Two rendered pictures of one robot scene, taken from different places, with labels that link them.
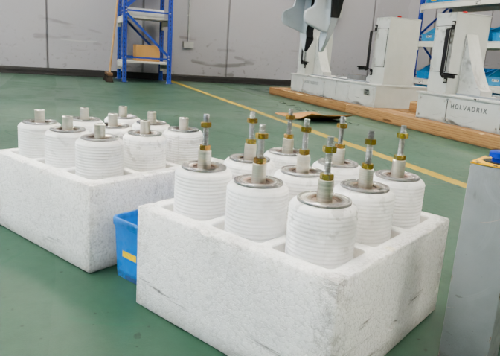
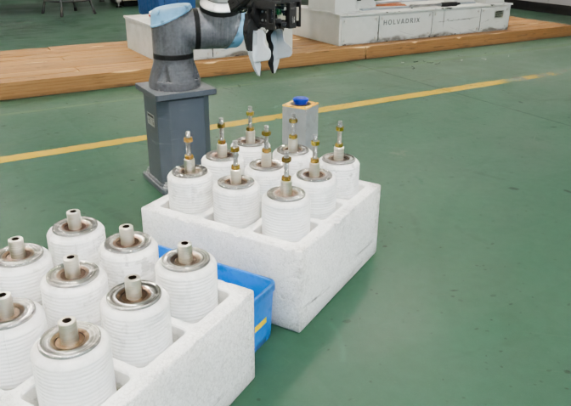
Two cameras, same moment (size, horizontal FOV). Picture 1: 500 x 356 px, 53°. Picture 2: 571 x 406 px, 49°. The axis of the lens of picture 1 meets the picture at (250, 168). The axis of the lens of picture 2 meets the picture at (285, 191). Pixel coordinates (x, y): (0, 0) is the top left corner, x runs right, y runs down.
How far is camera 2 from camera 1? 157 cm
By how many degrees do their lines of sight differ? 94
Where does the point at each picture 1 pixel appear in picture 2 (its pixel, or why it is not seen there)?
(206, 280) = (339, 250)
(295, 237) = (353, 183)
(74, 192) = (238, 318)
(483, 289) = not seen: hidden behind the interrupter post
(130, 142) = (154, 255)
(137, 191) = not seen: hidden behind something
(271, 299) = (363, 222)
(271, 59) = not seen: outside the picture
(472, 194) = (308, 126)
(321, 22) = (281, 52)
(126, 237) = (258, 311)
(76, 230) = (241, 354)
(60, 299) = (317, 377)
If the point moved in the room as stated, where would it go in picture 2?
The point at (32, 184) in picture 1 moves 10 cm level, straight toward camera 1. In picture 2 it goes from (176, 386) to (239, 360)
